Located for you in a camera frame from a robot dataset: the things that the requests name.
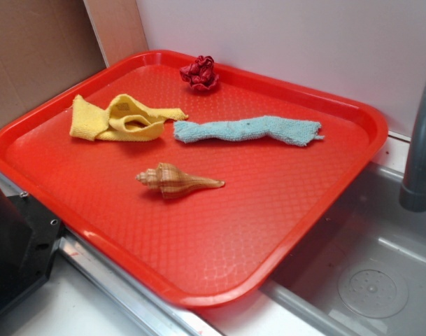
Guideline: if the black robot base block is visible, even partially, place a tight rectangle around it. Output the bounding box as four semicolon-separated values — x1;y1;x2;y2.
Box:
0;189;63;317

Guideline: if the crumpled red fabric ball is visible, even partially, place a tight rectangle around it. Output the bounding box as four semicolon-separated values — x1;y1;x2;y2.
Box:
179;55;219;92

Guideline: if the brown striped conch shell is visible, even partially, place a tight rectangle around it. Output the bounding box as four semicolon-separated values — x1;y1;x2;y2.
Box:
136;162;225;199

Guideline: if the yellow cloth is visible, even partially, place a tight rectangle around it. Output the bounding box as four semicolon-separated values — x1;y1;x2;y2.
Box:
70;94;188;142

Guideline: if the brown cardboard panel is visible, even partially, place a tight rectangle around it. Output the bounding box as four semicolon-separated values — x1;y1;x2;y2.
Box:
0;1;148;129

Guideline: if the red plastic tray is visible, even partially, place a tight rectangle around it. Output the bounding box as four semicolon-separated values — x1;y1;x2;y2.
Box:
0;50;388;308

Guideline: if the light blue towel strip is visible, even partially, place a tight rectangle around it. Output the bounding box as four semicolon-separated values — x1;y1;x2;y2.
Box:
173;115;325;147

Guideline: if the grey sink faucet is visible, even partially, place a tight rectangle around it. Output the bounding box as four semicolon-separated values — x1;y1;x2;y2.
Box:
399;84;426;212

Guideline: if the grey plastic sink basin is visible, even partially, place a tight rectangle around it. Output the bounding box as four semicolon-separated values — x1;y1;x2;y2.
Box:
198;161;426;336

